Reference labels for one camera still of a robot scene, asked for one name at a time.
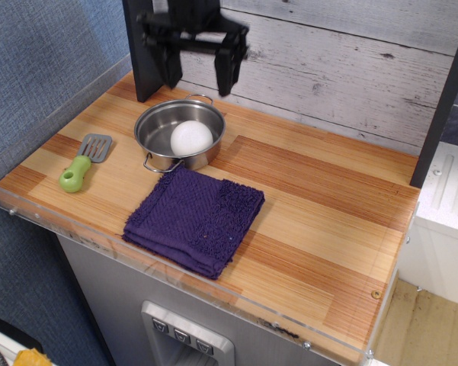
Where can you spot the white sink drainboard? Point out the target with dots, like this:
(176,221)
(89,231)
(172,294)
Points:
(438,200)

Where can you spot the silver dispenser panel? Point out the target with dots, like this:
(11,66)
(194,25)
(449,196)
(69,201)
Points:
(184,337)

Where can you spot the dark left shelf post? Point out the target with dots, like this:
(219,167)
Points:
(146,76)

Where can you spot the purple folded cloth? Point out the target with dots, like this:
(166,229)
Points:
(194,220)

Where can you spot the dark right shelf post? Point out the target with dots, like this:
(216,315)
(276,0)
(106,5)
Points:
(437,126)

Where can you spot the dark shelf post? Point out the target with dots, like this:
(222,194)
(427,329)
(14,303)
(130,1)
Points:
(146,76)
(437,126)

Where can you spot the stainless steel pot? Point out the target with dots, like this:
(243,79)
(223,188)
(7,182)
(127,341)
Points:
(155,126)

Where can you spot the white toy mushroom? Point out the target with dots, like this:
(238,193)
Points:
(190,137)

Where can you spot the grey toy fridge cabinet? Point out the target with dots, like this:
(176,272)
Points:
(119,295)

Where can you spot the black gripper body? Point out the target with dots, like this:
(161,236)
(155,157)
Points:
(196,26)

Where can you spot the black yellow object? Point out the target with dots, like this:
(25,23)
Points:
(19,348)

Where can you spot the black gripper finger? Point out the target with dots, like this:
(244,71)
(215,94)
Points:
(168,63)
(227,65)

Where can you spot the clear acrylic guard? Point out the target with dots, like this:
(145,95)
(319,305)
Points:
(332,157)

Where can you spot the green grey toy spatula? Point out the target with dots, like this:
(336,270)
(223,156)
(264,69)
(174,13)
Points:
(93,149)

